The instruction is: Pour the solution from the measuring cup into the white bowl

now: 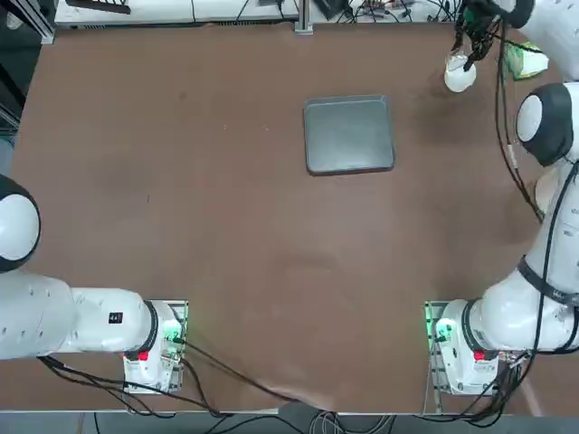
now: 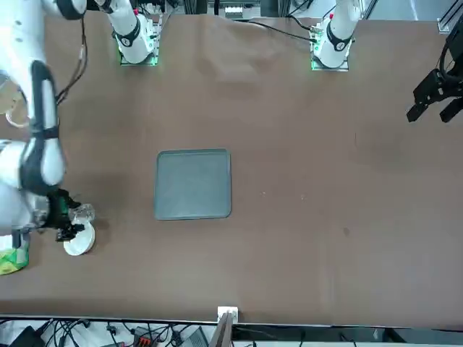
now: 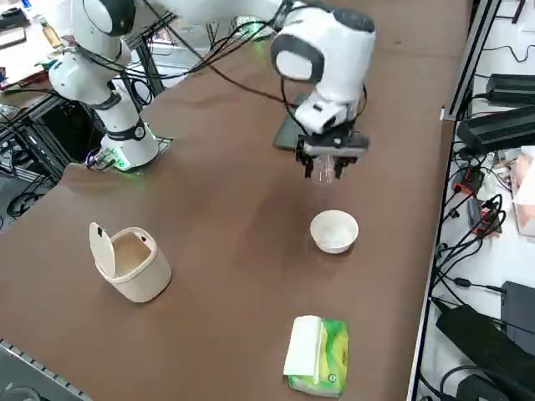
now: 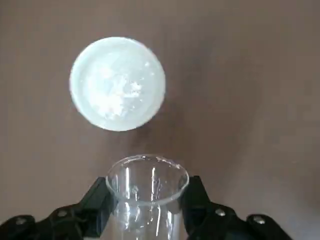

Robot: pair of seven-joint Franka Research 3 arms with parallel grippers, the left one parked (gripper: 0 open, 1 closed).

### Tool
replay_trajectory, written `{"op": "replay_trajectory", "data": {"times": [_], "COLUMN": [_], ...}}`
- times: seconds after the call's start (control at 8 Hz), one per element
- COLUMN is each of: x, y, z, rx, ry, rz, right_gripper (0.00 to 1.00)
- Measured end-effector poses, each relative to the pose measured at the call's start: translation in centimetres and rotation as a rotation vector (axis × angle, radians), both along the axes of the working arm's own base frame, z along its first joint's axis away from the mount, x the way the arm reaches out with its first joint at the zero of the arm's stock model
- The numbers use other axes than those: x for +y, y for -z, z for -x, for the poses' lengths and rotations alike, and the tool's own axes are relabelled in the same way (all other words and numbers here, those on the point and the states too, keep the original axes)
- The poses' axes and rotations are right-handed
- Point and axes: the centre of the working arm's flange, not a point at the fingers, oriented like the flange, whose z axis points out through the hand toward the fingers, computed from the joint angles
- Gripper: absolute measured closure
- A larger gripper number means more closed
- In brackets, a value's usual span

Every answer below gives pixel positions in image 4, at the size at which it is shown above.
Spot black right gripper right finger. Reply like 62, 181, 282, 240
178, 174, 294, 240

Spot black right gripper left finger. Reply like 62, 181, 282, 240
0, 176, 118, 240

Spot white bowl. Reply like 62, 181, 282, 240
69, 36, 167, 132

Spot clear glass measuring cup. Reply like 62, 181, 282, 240
106, 154, 190, 240

